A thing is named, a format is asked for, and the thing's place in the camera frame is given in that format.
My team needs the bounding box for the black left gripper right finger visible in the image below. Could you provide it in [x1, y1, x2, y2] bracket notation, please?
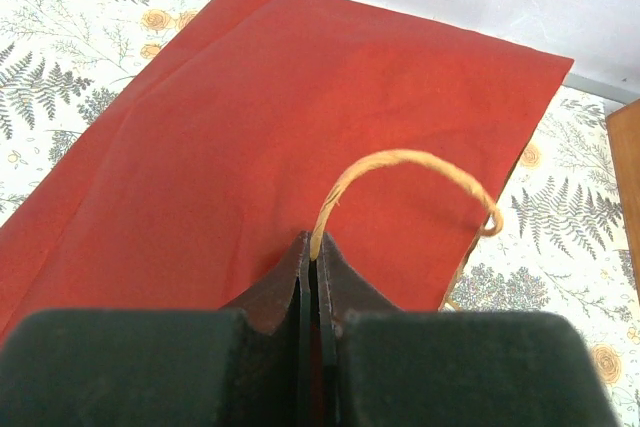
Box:
[314, 236, 617, 426]

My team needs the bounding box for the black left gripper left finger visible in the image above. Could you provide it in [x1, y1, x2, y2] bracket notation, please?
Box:
[1, 233, 311, 426]

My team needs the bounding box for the red brown paper bag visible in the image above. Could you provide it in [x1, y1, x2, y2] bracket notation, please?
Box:
[1, 0, 572, 334]

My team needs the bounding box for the orange wooden tray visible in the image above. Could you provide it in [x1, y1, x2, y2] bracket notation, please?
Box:
[604, 99, 640, 258]

